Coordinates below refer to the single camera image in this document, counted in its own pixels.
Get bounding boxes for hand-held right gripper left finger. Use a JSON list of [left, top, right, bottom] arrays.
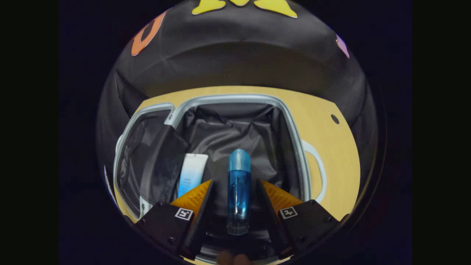
[[137, 179, 216, 261]]

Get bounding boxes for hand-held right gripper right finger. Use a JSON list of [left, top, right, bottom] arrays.
[[256, 179, 349, 261]]

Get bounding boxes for blue skincare bottle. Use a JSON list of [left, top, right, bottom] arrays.
[[227, 148, 252, 236]]

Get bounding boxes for white blue skincare tube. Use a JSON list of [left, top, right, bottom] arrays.
[[177, 153, 209, 198]]

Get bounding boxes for light blue suitcase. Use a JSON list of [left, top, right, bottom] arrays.
[[113, 93, 327, 265]]

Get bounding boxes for black backdrop cloth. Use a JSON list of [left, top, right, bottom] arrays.
[[96, 0, 379, 192]]

